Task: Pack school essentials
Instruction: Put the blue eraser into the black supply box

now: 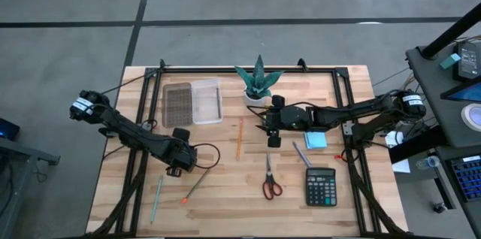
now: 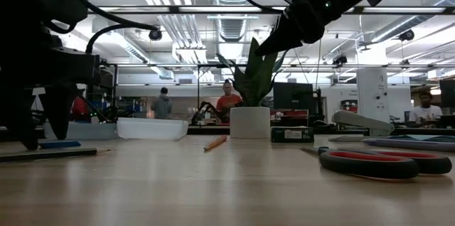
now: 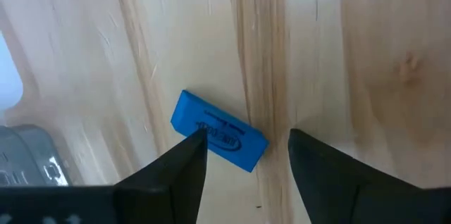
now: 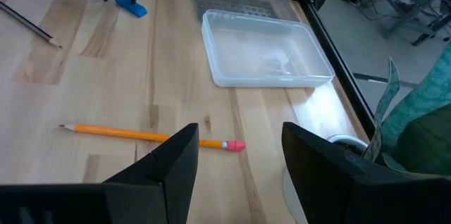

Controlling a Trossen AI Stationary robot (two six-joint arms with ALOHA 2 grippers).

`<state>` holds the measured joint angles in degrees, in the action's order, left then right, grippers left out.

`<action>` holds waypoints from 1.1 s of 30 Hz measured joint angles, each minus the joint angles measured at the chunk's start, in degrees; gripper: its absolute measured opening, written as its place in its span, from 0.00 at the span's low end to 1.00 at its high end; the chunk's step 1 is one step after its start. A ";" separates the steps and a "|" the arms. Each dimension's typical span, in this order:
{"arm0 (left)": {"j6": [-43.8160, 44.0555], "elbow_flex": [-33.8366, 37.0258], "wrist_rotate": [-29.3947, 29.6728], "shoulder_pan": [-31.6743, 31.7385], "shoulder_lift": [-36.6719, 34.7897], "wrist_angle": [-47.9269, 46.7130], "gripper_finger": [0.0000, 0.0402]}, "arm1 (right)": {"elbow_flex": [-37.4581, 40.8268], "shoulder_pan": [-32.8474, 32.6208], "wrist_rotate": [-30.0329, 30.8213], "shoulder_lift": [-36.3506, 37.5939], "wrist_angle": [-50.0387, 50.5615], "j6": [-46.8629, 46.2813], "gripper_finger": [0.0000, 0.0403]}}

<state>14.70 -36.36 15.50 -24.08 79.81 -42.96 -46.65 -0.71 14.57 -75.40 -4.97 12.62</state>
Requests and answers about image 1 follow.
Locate pale teal pencil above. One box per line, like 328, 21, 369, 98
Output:
150, 175, 164, 225

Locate black side desk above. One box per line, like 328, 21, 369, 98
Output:
404, 41, 481, 150

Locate white paper sheet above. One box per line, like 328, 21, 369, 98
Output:
392, 158, 412, 174

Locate black slanted pole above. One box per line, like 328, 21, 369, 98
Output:
419, 2, 481, 60

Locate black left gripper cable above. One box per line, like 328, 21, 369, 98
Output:
191, 142, 222, 171

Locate black power adapter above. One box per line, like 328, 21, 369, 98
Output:
452, 41, 481, 80

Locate grey metal table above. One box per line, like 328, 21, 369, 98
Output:
0, 137, 62, 239

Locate artificial plant in white pot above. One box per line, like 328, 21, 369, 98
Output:
234, 54, 284, 107

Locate backlit keyboard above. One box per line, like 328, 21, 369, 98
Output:
449, 154, 481, 204

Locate tablet with blue screen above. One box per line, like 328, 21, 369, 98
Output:
440, 80, 481, 103

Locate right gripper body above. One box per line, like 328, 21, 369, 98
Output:
264, 95, 313, 149

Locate grey keyboard desk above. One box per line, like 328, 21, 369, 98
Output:
434, 144, 481, 239

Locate black desk calculator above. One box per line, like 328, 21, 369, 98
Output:
304, 167, 338, 207

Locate brown pencil with orange eraser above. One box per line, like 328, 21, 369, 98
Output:
180, 168, 212, 206

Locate blue grey pen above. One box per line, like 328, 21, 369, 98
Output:
292, 141, 313, 169

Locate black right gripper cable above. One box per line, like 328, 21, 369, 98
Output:
246, 101, 313, 120

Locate orange pencil with pink eraser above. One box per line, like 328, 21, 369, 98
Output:
235, 116, 245, 162

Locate blue sticky note pad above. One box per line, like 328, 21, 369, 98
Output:
303, 130, 328, 151

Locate clear water bottle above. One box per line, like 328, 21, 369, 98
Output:
415, 155, 441, 171

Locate clear plastic storage box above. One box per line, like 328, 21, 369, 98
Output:
190, 78, 224, 126

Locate small teal box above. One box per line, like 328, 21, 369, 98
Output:
440, 53, 462, 70

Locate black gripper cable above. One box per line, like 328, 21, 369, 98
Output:
191, 142, 222, 171
246, 101, 313, 120

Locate red handled scissors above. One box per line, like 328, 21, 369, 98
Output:
262, 152, 284, 201

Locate dark device with blue light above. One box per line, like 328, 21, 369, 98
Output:
0, 118, 21, 142

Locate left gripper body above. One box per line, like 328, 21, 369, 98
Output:
161, 128, 198, 178

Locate clear plastic box lid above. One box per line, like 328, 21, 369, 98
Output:
162, 82, 194, 129

